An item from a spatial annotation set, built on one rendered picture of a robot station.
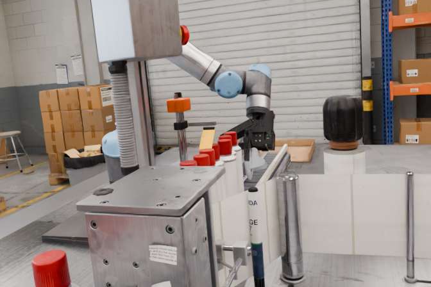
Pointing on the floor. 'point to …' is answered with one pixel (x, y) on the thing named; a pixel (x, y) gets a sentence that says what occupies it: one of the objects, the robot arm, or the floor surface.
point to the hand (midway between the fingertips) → (247, 175)
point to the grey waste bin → (76, 176)
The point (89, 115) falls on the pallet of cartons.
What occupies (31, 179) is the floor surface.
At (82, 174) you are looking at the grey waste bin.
